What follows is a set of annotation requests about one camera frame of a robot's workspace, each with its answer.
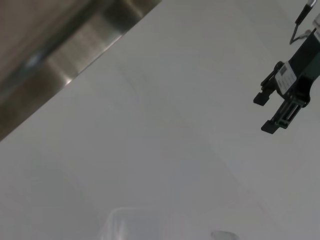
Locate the stainless steel mixing bowl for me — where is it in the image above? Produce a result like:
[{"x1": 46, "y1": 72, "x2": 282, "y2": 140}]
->
[{"x1": 0, "y1": 0, "x2": 164, "y2": 143}]

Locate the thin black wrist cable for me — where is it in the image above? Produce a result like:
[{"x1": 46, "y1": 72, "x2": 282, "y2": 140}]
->
[{"x1": 289, "y1": 0, "x2": 318, "y2": 46}]

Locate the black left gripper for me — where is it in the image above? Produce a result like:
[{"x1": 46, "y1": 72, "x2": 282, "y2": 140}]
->
[{"x1": 252, "y1": 29, "x2": 320, "y2": 135}]

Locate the clear plastic measuring cup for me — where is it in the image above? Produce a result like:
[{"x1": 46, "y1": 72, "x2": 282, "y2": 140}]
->
[{"x1": 100, "y1": 206, "x2": 240, "y2": 240}]

